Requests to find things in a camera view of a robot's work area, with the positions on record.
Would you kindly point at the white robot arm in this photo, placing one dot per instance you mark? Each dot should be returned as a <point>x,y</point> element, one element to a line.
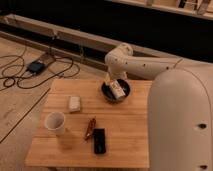
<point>179,108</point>

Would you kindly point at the black round bowl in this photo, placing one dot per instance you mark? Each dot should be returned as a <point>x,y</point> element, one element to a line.
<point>108,95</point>

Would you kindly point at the black rectangular phone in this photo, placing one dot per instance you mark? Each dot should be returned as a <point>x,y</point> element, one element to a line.
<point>99,141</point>

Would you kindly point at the wooden table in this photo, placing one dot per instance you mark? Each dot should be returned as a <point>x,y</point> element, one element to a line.
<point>125,125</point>

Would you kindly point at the blue black power adapter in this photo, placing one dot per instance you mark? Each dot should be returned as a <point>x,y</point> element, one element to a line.
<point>36,67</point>

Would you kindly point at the long wooden beam frame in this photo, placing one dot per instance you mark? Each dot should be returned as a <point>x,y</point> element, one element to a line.
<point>83,41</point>

